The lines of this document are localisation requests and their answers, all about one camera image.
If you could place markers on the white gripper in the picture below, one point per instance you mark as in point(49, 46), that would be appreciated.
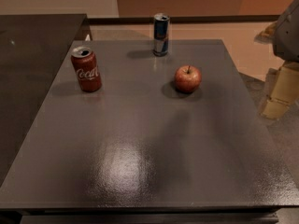
point(288, 36)

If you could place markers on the red apple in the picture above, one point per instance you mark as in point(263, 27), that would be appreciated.
point(187, 78)

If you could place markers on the blue silver energy drink can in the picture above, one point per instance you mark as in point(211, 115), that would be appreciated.
point(160, 34)

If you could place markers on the red Coca-Cola can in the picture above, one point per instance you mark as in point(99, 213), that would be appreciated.
point(86, 68)

